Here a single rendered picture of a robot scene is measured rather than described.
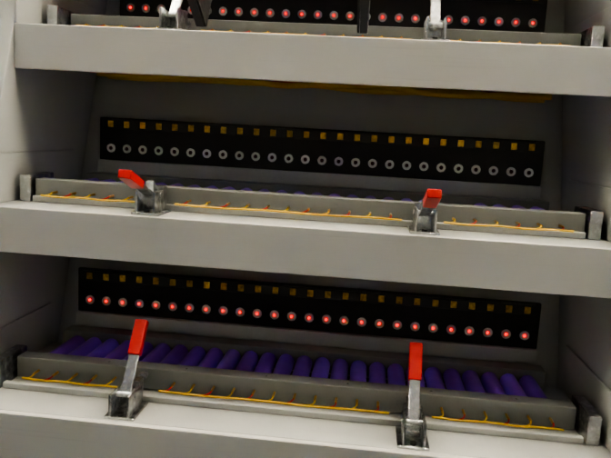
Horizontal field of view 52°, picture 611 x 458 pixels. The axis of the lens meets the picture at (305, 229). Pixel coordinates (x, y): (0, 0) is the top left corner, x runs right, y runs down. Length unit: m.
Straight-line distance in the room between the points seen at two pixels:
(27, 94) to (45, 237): 0.17
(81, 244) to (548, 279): 0.44
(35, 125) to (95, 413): 0.32
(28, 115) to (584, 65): 0.57
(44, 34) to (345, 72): 0.31
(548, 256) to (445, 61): 0.21
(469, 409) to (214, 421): 0.24
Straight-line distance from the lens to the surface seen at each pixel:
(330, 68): 0.64
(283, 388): 0.65
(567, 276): 0.61
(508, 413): 0.66
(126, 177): 0.57
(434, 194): 0.54
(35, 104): 0.77
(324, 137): 0.77
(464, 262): 0.59
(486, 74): 0.65
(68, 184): 0.71
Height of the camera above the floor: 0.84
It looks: 9 degrees up
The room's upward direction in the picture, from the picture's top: 5 degrees clockwise
